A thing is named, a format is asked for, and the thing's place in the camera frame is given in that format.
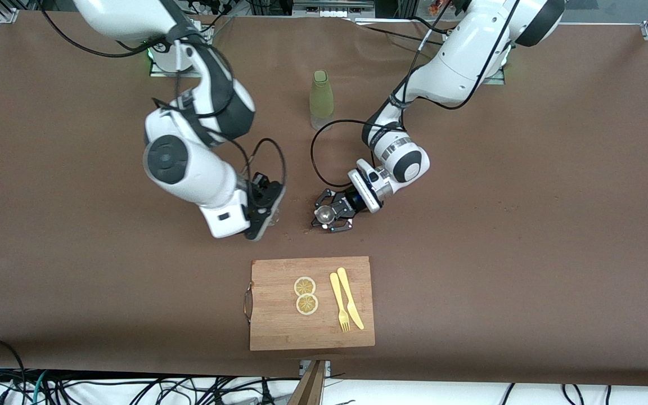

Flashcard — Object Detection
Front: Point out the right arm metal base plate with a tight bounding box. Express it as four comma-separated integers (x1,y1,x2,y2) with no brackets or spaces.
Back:
150,42,212,78

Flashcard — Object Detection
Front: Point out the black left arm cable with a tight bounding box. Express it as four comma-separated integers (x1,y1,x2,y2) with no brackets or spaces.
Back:
310,0,521,189

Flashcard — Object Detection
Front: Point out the yellow plastic knife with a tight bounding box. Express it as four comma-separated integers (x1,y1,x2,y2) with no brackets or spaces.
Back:
337,267,365,330

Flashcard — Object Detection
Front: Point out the black base cable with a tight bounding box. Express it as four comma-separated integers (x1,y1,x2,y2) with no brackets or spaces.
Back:
352,17,437,46

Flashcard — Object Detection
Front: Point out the grey power strip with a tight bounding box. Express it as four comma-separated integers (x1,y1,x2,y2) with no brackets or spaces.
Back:
293,0,375,17

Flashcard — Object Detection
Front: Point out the olive green bottle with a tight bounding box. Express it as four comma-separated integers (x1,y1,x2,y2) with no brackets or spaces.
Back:
309,70,335,132

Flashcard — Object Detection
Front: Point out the brown table cover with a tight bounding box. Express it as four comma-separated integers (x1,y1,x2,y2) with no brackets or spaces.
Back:
0,10,648,389

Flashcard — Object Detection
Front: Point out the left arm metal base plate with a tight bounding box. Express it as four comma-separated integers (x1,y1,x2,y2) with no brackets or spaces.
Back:
486,56,507,85

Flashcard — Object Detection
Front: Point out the wooden cutting board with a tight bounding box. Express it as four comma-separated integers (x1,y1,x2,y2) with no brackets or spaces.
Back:
244,256,376,352

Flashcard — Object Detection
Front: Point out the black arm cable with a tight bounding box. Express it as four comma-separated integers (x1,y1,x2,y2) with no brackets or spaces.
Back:
310,0,521,189
37,0,288,192

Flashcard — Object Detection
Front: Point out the yellow plastic fork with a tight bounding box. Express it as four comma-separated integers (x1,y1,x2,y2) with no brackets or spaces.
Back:
330,272,351,332

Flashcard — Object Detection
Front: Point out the small metal bracket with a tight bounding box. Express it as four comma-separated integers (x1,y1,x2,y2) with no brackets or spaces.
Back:
300,360,331,377

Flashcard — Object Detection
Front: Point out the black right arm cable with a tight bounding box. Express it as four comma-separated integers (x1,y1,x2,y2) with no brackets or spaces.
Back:
37,0,288,192

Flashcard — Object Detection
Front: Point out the teal floor cable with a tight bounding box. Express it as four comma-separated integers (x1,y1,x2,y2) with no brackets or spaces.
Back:
30,370,49,405

